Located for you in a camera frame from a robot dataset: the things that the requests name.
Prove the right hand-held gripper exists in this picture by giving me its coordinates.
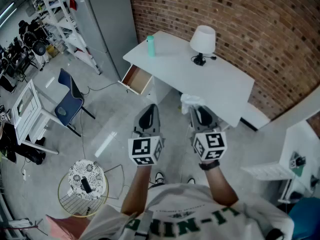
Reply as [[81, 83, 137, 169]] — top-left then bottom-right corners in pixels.
[[189, 105, 228, 162]]

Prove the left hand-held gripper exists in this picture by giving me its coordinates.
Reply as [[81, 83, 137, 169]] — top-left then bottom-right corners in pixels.
[[127, 103, 166, 168]]

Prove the white item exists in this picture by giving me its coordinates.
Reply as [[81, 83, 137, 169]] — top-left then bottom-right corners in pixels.
[[180, 93, 206, 115]]

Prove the white wooden desk drawer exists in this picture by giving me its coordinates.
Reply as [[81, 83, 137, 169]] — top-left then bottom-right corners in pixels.
[[117, 64, 154, 96]]

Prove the person's right forearm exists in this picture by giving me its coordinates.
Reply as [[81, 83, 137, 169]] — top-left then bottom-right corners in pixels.
[[199, 160, 239, 206]]

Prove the person's left forearm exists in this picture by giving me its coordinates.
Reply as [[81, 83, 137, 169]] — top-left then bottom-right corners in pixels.
[[120, 165, 153, 216]]

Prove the white desk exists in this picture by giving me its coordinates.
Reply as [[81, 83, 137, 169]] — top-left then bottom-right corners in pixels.
[[122, 30, 255, 129]]

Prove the black wristwatch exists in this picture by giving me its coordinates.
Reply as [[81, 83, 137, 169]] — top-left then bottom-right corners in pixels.
[[198, 160, 221, 171]]

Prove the person's left shoe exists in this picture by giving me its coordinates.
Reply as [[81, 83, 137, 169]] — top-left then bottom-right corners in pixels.
[[154, 171, 165, 185]]

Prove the white low box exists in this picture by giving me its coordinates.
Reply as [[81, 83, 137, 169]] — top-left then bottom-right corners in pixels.
[[240, 103, 272, 132]]

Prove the person's white printed shirt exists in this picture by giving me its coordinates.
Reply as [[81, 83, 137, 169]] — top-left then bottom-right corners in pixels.
[[79, 182, 295, 240]]

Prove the black handheld device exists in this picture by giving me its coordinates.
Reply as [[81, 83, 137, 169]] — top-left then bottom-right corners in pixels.
[[80, 177, 93, 194]]

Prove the green tag board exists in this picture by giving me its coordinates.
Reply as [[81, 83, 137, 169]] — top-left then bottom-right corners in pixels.
[[289, 151, 307, 178]]

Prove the blue chair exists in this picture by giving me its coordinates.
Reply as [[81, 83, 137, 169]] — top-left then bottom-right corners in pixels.
[[54, 67, 96, 138]]

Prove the teal bottle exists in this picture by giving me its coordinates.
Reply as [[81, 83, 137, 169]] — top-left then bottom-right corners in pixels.
[[146, 35, 156, 58]]

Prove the white shade table lamp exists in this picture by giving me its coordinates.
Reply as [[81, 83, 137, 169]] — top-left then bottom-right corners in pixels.
[[189, 25, 217, 67]]

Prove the pink cloth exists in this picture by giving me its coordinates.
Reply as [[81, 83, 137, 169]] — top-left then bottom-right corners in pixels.
[[45, 213, 91, 240]]

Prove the blue bin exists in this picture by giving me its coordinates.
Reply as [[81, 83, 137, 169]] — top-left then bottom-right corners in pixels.
[[287, 196, 320, 240]]

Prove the small white table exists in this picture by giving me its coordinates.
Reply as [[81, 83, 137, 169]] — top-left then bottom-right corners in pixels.
[[11, 79, 69, 156]]

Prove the black bag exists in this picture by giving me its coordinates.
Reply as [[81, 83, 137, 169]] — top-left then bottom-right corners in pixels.
[[0, 122, 47, 166]]

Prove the grey metal cabinet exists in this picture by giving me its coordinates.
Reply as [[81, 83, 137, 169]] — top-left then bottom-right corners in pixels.
[[63, 0, 139, 81]]

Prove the yellow box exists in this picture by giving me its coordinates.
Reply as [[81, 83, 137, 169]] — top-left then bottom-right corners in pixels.
[[46, 44, 60, 58]]

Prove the white metal shelving rack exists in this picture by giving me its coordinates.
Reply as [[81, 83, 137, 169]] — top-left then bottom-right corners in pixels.
[[32, 0, 102, 76]]

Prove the black office chair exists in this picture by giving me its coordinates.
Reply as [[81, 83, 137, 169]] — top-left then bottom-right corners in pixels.
[[17, 18, 50, 58]]

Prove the thin wire stand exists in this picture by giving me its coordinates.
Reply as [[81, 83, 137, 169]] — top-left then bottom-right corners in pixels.
[[102, 163, 126, 201]]

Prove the floral top gold wire table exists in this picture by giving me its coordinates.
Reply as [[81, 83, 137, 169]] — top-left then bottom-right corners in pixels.
[[57, 159, 110, 219]]

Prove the black floor cable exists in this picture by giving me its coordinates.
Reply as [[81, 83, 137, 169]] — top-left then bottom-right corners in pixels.
[[79, 81, 120, 160]]

